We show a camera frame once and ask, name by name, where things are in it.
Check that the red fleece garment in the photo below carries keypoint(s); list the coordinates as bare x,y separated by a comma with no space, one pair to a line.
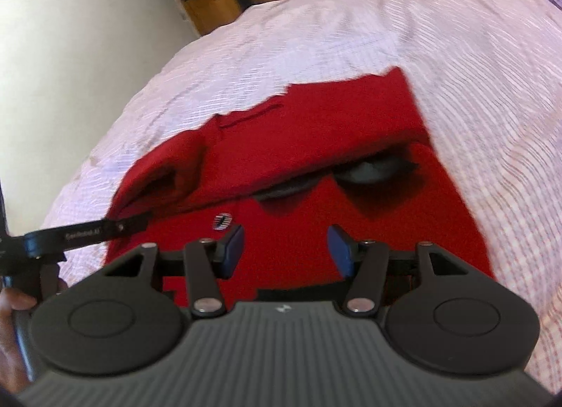
307,161

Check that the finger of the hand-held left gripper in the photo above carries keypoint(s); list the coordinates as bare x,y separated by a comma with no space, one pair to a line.
88,232

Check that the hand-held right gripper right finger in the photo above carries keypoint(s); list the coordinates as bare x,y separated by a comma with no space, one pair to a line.
339,253

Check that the person's left hand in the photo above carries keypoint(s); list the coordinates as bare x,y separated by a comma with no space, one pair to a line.
11,336

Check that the pink checked bedsheet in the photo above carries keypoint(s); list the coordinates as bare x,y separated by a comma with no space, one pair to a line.
461,82

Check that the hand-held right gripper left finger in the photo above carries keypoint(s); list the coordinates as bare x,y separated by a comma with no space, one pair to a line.
233,253

